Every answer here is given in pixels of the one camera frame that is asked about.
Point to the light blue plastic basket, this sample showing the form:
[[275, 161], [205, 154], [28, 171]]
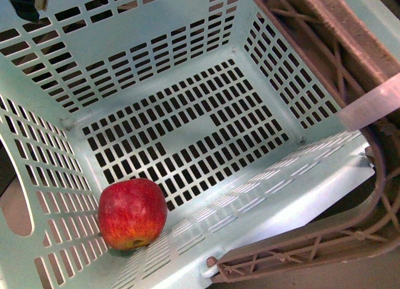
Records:
[[206, 98]]

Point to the red apple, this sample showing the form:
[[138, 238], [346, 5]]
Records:
[[131, 214]]

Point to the brown basket handle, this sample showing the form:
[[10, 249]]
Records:
[[353, 48]]

